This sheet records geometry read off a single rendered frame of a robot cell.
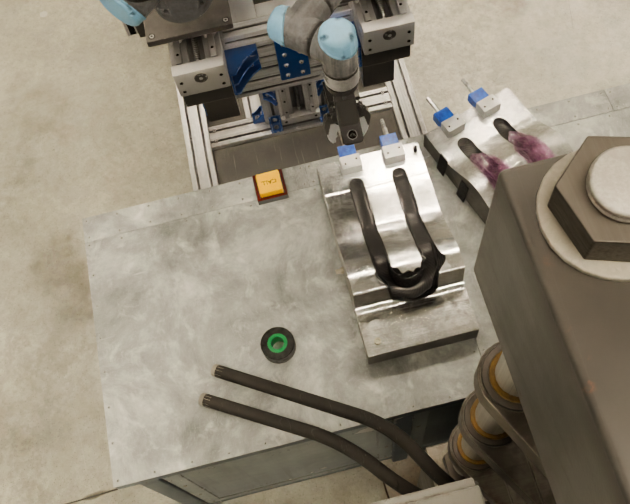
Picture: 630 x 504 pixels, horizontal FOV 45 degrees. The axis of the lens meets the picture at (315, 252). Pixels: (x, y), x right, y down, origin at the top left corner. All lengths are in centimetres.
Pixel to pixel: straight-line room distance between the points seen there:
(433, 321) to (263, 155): 120
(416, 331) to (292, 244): 39
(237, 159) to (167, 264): 89
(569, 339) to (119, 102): 286
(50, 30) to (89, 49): 22
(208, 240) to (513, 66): 169
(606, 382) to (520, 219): 13
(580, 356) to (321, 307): 133
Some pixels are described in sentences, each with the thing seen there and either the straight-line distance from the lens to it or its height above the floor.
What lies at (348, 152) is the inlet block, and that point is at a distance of 192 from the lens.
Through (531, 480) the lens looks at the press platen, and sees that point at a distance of 128.
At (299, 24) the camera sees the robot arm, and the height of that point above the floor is 134.
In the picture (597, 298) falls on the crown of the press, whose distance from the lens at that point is 59.
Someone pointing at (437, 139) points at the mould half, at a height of 86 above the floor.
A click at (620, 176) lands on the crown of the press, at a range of 58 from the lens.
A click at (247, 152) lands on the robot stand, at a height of 21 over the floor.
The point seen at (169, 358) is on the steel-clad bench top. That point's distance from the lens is 188.
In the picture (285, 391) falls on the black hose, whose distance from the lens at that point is 173.
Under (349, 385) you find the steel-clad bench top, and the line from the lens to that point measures 179.
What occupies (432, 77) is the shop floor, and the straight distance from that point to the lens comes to 318.
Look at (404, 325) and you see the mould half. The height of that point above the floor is 86.
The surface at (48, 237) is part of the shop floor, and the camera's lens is 308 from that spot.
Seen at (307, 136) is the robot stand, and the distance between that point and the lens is 278.
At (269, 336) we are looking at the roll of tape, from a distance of 181.
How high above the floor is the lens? 254
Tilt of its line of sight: 65 degrees down
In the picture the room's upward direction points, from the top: 12 degrees counter-clockwise
